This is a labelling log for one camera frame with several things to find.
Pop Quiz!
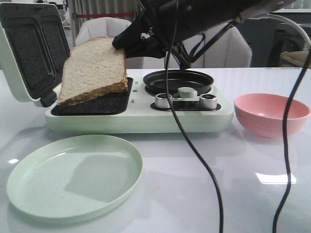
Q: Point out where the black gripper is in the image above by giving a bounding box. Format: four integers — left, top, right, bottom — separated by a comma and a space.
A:
112, 0, 293, 58

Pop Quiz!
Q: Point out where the bread slice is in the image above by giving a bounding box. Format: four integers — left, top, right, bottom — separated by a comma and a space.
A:
57, 37, 128, 106

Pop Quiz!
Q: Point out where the green breakfast maker lid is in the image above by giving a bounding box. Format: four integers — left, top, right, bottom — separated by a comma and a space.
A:
0, 2, 70, 107

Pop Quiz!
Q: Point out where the pink plastic bowl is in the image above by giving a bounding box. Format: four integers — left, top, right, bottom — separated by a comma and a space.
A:
234, 93, 311, 138

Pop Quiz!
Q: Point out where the green breakfast maker base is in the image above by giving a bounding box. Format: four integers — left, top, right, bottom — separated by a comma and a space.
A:
46, 77, 234, 134

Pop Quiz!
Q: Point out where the red barrier belt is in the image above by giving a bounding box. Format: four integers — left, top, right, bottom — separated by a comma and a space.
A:
76, 12, 136, 18

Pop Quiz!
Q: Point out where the black round frying pan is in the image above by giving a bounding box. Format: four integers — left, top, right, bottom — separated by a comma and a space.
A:
143, 69, 214, 96

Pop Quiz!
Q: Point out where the left grey upholstered chair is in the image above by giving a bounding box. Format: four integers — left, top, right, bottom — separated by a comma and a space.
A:
75, 17, 131, 46

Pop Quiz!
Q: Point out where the grey upholstered chair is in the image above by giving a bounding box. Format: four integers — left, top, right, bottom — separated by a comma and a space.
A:
75, 17, 131, 46
169, 24, 252, 68

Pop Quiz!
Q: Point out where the left silver control knob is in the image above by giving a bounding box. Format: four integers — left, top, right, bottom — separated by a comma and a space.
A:
155, 93, 172, 109

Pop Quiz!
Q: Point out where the silver control knob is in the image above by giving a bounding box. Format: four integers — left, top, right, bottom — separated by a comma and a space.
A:
199, 94, 217, 110
155, 93, 172, 109

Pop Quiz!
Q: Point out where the right silver control knob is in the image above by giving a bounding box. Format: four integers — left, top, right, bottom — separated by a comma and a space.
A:
199, 94, 217, 110

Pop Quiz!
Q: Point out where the right grey upholstered chair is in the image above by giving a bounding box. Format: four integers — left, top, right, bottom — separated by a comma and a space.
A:
169, 24, 252, 68

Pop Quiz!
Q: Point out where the dark grey counter cabinet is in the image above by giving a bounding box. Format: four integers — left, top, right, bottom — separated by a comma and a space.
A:
237, 19, 282, 67

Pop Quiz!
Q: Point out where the black washing machine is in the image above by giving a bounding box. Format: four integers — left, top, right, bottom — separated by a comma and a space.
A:
267, 23, 305, 67

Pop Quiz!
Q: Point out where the light green plastic plate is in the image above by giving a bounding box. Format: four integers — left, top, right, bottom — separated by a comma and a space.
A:
7, 134, 143, 224

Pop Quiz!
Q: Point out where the black cable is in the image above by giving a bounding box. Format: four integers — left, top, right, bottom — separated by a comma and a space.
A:
272, 45, 311, 233
165, 0, 224, 233

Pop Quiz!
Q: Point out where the white cable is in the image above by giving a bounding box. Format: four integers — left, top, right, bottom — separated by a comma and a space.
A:
267, 13, 311, 53

